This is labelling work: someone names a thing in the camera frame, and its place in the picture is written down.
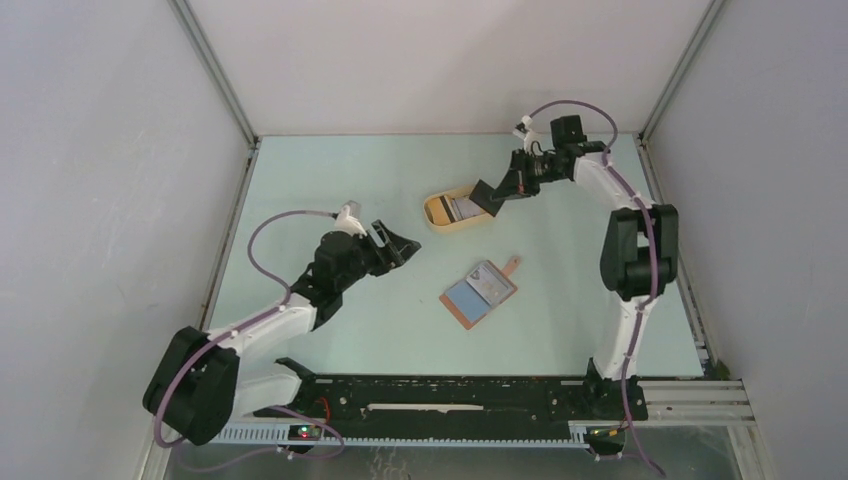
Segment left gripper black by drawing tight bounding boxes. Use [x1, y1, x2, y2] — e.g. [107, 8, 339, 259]
[336, 220, 420, 293]

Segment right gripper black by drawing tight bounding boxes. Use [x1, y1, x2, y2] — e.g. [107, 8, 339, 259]
[491, 148, 566, 202]

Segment brown leather card holder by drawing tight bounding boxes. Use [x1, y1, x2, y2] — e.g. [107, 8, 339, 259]
[439, 256, 522, 330]

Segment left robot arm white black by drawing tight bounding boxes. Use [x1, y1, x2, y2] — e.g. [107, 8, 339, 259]
[142, 220, 421, 448]

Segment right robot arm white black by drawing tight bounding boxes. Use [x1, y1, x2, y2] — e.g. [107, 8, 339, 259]
[473, 115, 679, 418]

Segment stack of cards in tray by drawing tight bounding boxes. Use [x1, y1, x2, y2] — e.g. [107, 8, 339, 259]
[425, 194, 485, 226]

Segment cream oval tray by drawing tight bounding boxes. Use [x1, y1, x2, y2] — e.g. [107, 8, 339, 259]
[423, 185, 494, 234]

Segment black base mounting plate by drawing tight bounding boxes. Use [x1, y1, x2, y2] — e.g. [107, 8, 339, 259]
[275, 358, 648, 441]

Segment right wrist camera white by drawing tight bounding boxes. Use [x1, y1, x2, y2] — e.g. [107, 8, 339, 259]
[512, 115, 541, 153]

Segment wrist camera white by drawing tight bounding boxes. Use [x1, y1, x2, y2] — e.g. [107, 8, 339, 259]
[512, 115, 541, 153]
[333, 200, 367, 236]

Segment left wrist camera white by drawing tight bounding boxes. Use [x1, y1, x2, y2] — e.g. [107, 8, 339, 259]
[333, 200, 367, 236]

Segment grey cable duct rail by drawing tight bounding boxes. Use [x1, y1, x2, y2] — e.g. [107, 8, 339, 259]
[211, 423, 591, 450]

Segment aluminium frame front rail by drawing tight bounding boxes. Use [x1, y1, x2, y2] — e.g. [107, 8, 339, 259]
[153, 378, 757, 427]

